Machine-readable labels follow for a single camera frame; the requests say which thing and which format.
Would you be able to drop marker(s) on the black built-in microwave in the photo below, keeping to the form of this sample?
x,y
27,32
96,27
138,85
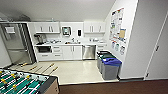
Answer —
x,y
43,49

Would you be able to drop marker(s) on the grey bin blue lid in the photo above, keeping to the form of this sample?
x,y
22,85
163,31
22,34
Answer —
x,y
111,70

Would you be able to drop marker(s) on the white two-door base cabinet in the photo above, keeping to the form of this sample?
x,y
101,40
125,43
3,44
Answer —
x,y
72,52

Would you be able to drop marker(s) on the grey bin black lid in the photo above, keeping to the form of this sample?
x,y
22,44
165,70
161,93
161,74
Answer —
x,y
100,52

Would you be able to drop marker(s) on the cork notice board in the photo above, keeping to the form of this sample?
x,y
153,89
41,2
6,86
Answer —
x,y
122,35

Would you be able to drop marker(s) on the green foosball table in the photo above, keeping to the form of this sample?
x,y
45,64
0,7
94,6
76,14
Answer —
x,y
23,83

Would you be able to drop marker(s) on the white door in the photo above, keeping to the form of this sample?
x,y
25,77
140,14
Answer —
x,y
161,56

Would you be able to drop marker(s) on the round recycling wall sign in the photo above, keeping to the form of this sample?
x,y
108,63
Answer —
x,y
117,46
122,50
113,44

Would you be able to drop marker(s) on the stainless steel refrigerator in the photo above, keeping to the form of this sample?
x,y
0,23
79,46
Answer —
x,y
18,46

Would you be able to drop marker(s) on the chrome faucet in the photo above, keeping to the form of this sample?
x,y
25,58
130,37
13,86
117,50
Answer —
x,y
73,40

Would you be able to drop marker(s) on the stainless steel dishwasher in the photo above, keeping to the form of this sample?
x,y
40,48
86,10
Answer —
x,y
89,52

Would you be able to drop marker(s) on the metal door hinge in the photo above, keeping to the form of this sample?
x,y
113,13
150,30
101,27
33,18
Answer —
x,y
156,48

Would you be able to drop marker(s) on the large printed wall poster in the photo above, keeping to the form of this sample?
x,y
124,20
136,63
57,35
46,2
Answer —
x,y
116,21

